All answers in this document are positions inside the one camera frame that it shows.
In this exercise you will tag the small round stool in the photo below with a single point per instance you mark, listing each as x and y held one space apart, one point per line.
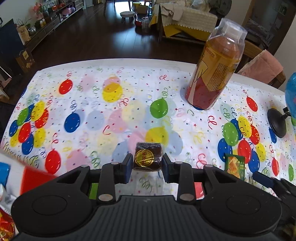
127 14

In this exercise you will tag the green snack packet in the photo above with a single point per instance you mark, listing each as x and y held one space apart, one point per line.
234 166

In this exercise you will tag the brown cake packet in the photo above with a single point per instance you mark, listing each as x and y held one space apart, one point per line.
148 155

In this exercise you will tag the wooden television cabinet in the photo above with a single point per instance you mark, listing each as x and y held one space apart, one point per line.
48 27

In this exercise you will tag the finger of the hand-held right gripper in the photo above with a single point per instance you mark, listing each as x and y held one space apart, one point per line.
262 179

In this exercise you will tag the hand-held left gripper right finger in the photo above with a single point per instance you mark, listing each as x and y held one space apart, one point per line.
167 169

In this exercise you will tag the brown paper bag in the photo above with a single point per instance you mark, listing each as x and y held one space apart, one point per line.
23 33
25 60

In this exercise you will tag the balloon print tablecloth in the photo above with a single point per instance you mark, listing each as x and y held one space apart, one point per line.
138 81

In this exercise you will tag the blue snack packet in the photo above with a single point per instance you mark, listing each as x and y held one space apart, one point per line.
3 172

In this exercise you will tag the pink artificial flowers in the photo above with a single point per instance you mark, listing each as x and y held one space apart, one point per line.
37 8

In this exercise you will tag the blue desk globe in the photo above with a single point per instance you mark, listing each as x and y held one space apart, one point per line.
277 120

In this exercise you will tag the pink cloth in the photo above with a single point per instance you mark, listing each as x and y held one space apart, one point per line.
266 64

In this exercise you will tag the white black snack packet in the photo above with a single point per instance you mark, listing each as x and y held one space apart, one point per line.
7 197

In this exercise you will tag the red white cardboard box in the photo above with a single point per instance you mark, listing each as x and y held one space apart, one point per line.
34 178

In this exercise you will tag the sofa with cream cover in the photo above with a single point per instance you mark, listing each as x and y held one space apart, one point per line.
189 18

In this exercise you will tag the red yellow chip bag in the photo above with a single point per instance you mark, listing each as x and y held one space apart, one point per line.
5 222

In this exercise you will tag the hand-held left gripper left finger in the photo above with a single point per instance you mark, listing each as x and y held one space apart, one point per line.
128 167

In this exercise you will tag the orange drink bottle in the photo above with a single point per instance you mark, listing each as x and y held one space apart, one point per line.
215 69

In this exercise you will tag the wooden chair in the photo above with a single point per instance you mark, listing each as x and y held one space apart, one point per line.
251 49

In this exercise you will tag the clear plastic floor bottle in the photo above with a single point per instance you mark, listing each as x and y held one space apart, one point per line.
145 25

